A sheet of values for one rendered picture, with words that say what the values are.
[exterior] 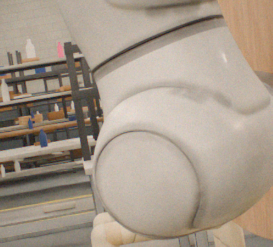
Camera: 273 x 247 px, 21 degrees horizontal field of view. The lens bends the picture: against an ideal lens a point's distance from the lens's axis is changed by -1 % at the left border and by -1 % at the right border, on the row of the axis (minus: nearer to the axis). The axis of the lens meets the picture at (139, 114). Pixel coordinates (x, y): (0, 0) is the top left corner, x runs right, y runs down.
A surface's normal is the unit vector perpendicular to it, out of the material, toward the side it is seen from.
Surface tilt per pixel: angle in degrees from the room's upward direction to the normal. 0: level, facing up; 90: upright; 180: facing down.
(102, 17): 102
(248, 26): 92
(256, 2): 92
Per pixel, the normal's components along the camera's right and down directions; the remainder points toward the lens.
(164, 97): -0.04, -0.78
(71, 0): -0.72, 0.33
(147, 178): -0.42, 0.18
